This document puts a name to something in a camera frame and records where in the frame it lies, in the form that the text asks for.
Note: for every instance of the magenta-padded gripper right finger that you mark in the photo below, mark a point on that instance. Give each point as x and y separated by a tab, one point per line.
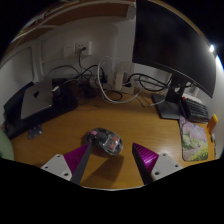
163	165

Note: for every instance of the wooden wall shelf unit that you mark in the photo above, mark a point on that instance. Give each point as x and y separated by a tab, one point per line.
83	10

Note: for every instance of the cherry blossom print mouse pad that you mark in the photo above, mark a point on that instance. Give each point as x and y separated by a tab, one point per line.
194	141

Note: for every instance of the white light bar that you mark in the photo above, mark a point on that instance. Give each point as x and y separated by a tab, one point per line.
212	48

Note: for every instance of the black computer monitor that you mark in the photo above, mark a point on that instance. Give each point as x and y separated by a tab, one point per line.
173	40

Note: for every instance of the transparent computer mouse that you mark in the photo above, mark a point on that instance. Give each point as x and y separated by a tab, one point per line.
108	140

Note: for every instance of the silver mini computer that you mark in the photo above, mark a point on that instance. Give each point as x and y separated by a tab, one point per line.
36	99

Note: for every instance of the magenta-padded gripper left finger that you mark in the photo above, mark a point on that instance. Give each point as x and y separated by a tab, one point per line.
60	165

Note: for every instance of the white wall socket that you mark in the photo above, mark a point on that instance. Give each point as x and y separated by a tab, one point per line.
83	47
69	50

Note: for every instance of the dark grey keyboard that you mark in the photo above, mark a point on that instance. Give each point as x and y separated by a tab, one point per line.
197	110

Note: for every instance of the orange jar with yellow lid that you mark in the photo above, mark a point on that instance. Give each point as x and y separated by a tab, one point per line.
212	123

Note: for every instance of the white power strip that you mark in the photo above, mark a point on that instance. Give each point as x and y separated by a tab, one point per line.
123	83

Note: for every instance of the small metal plate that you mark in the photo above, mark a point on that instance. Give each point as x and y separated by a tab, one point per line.
35	132

